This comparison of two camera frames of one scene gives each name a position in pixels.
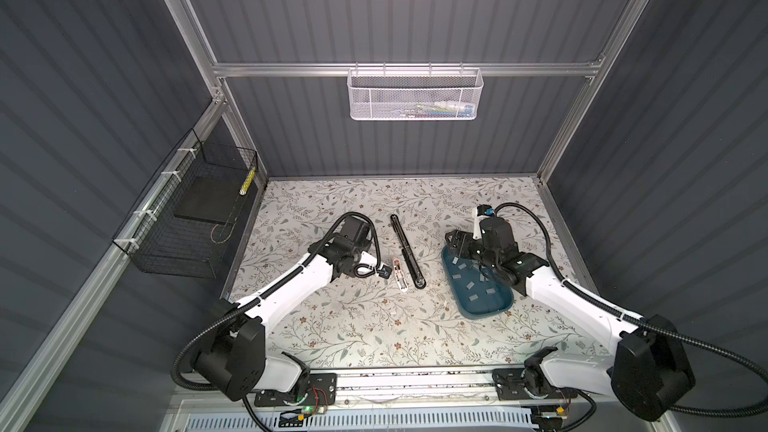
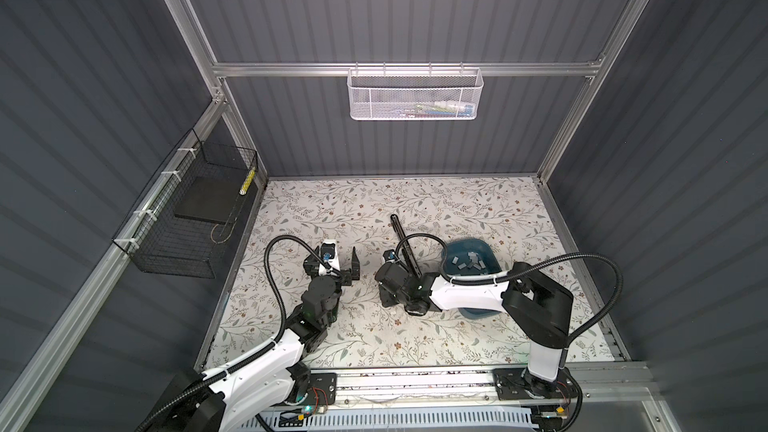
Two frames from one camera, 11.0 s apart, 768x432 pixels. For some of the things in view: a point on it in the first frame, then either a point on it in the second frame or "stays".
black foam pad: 210,198 stays
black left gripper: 366,241 to 350,274
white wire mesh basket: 415,94 stays
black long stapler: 408,257 stays
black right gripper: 466,237 to 383,296
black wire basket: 182,224 stays
